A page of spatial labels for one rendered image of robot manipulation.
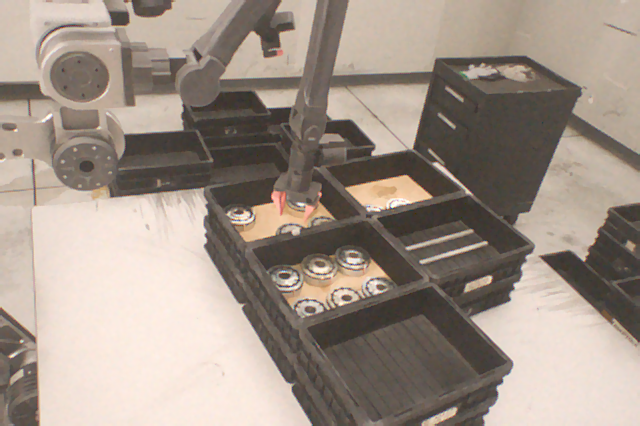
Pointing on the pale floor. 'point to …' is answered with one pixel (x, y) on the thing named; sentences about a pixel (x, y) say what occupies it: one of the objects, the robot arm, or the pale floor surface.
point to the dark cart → (495, 129)
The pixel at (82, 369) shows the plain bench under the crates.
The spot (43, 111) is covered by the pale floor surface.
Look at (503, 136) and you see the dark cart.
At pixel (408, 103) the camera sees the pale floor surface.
